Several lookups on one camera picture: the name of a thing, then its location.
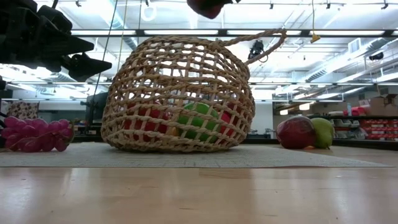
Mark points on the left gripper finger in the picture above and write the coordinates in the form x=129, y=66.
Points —
x=82, y=67
x=70, y=43

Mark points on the red yellow peach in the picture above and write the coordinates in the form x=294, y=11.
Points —
x=208, y=9

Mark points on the red tomato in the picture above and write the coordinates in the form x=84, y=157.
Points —
x=146, y=121

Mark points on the woven straw basket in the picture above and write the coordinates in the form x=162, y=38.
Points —
x=161, y=146

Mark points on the green apple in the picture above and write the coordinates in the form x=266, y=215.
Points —
x=199, y=122

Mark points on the black linear ceiling light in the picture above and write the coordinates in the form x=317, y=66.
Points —
x=222, y=32

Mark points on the black background monitor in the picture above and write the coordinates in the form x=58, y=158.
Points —
x=98, y=109

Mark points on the floral patterned box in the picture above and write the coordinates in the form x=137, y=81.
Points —
x=21, y=110

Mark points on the purple grape bunch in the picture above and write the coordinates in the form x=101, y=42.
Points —
x=31, y=133

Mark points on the yellow hanging plug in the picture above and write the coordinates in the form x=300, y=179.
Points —
x=315, y=39

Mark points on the grey woven placemat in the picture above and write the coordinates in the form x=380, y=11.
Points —
x=186, y=160

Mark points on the dark red apple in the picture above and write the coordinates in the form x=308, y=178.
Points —
x=295, y=132

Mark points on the black ceiling dome fixture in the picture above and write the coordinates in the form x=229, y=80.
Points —
x=376, y=56

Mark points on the green pear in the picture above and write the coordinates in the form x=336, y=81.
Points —
x=325, y=132

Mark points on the red plastic bag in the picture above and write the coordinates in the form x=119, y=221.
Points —
x=356, y=111

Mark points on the brown cardboard box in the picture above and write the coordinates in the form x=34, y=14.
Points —
x=385, y=105

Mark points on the shelf with red bins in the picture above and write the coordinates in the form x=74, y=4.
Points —
x=379, y=127

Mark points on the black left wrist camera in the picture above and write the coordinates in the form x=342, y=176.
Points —
x=56, y=18

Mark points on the black overhead camera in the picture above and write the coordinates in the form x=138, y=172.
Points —
x=256, y=48

